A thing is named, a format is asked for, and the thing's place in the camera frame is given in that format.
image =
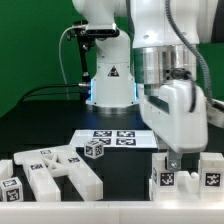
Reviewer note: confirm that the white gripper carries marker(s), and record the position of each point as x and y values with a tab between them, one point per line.
183	131

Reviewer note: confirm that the white chair seat part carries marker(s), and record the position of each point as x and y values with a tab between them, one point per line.
187	187

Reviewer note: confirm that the white tagged cube nut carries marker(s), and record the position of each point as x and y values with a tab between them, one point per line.
93	149

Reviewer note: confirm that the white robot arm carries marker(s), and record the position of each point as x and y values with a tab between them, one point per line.
173	78

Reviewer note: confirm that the white marker sheet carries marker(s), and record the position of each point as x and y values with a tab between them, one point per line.
116	138

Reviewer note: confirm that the white tagged cube left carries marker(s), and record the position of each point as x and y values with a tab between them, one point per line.
11	190

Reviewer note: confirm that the white chair back frame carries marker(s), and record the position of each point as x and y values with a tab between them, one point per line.
42	166

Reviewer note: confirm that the black camera stand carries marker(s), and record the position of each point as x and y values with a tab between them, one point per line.
85	43

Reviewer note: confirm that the black camera on stand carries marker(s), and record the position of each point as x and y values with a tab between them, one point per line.
102	30

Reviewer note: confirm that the white front rail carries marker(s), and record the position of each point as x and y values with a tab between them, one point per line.
112	213

